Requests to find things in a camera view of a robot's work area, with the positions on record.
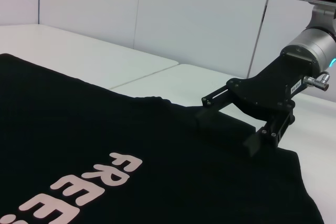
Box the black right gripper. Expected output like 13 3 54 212
195 48 318 158

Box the right gripper cable with connector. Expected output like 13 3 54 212
301 73 330 90

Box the black shirt with FREE print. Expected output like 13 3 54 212
0 52 329 224

